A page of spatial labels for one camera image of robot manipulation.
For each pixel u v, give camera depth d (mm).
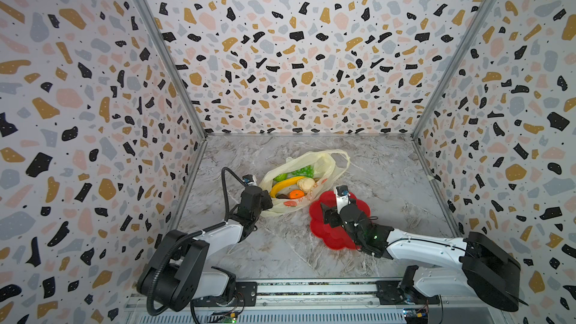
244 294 733
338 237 871
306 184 953
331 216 733
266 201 816
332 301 732
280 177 980
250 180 801
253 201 680
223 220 587
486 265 467
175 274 418
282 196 944
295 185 985
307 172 1032
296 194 944
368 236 626
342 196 704
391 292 741
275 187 976
